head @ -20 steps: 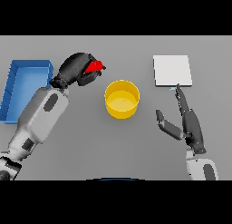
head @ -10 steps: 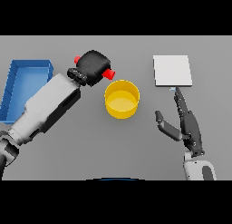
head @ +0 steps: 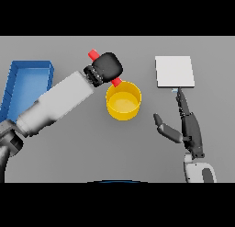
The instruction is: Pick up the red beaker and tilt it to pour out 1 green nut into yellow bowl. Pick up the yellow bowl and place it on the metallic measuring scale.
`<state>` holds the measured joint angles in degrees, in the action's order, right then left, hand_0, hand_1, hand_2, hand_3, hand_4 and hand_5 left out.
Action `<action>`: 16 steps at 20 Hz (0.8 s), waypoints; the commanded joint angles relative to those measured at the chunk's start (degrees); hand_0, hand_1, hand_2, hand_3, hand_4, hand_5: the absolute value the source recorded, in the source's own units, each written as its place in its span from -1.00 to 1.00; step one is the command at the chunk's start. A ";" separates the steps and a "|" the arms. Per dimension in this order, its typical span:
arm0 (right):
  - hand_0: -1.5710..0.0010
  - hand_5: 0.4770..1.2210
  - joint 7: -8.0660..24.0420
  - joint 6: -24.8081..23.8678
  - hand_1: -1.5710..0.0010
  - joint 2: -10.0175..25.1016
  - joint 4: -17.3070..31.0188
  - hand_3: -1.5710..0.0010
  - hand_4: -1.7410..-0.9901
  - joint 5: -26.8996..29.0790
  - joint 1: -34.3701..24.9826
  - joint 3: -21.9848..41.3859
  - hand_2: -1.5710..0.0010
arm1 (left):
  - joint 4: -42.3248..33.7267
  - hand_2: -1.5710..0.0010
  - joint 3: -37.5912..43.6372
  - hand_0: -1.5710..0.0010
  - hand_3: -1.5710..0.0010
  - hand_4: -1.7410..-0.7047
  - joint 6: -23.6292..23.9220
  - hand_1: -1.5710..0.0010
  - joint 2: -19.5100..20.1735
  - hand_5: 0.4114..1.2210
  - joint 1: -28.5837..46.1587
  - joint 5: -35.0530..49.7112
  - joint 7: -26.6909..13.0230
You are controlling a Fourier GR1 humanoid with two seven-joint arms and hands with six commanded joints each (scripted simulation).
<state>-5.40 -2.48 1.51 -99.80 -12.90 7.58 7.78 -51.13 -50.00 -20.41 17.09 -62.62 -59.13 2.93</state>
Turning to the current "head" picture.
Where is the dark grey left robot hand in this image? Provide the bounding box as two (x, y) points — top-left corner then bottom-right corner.
(83, 51), (124, 88)

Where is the blue tray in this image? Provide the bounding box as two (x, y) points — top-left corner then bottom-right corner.
(0, 60), (55, 124)

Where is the red beaker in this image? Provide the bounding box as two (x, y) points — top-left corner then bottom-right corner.
(87, 49), (123, 88)

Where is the pale square measuring scale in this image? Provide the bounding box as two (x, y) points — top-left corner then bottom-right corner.
(154, 55), (196, 89)

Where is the yellow bowl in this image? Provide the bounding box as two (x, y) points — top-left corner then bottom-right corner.
(105, 80), (142, 121)

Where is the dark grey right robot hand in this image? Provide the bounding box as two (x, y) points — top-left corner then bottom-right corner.
(152, 87), (206, 160)

